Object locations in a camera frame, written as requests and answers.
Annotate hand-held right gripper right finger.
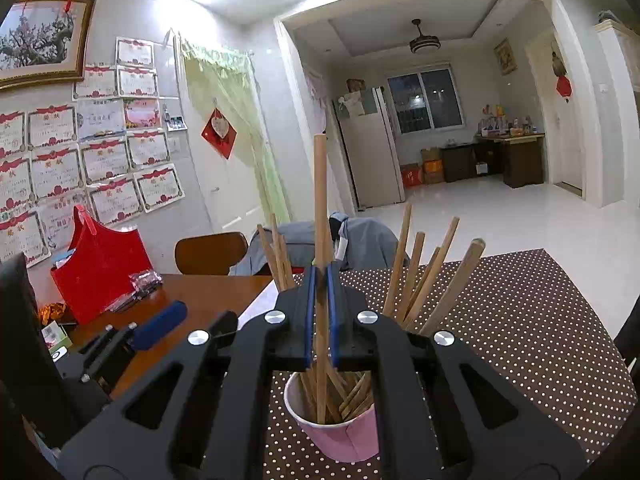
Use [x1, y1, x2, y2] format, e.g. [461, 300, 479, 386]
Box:
[327, 261, 588, 480]

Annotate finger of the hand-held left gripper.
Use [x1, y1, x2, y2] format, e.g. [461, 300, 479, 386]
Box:
[209, 310, 239, 338]
[79, 301, 189, 394]

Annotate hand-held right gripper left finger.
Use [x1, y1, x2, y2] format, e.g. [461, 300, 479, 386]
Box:
[57, 262, 318, 480]

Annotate single bamboo chopstick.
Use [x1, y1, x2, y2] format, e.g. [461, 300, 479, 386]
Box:
[312, 133, 335, 423]

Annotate bunch of wooden chopsticks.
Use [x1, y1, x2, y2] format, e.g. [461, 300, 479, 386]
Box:
[256, 202, 487, 423]

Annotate pink paper cup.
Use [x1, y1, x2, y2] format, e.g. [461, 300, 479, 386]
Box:
[283, 371, 379, 463]

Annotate small green white box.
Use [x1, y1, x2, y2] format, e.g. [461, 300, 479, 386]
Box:
[41, 322, 74, 361]

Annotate orange foil snack packet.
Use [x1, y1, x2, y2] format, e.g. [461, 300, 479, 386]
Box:
[39, 302, 68, 325]

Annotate clear plastic packet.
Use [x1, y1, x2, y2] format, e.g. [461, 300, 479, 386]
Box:
[107, 269, 163, 313]

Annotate brown wooden chair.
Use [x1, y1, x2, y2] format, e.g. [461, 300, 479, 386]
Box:
[174, 231, 249, 277]

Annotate light grey jacket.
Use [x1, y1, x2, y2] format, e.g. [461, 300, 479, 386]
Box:
[229, 214, 412, 277]

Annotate red gift bag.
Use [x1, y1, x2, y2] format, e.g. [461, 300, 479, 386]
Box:
[50, 205, 154, 325]

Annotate silver refrigerator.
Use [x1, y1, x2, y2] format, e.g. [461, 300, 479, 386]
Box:
[332, 86, 406, 211]

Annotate red cardboard box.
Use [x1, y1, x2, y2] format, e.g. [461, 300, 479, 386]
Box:
[400, 162, 425, 188]

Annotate red diamond door ornament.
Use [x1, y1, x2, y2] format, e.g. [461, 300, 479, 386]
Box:
[201, 107, 237, 160]

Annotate brown polka dot tablecloth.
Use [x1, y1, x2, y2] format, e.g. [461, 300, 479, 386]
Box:
[240, 248, 633, 480]

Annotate green sheer curtain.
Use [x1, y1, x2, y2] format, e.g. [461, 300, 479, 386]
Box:
[179, 35, 292, 226]

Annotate barred window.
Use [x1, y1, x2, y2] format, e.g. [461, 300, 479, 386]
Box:
[386, 65, 466, 136]

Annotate dark wooden desk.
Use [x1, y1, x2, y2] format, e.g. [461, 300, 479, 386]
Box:
[440, 132, 546, 189]

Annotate assorted bottles and toys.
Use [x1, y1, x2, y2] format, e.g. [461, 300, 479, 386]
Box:
[475, 103, 538, 137]

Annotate ceiling fan lamp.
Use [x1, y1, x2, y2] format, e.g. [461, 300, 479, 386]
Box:
[409, 19, 441, 55]

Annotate white door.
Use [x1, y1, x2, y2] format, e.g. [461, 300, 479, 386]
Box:
[525, 30, 586, 196]

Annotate framed blossom painting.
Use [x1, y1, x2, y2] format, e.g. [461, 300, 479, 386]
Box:
[0, 0, 98, 92]

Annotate dark grey jacket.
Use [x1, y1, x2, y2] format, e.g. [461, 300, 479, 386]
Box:
[612, 295, 640, 376]

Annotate gold framed picture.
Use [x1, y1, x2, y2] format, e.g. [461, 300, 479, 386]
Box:
[494, 37, 517, 77]

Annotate red hanging ornament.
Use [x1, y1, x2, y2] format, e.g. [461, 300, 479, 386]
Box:
[550, 42, 573, 103]

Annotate white cabinet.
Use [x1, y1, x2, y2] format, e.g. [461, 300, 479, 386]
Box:
[592, 10, 640, 93]

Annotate wall of award certificates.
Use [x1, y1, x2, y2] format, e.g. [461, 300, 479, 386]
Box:
[0, 36, 186, 268]

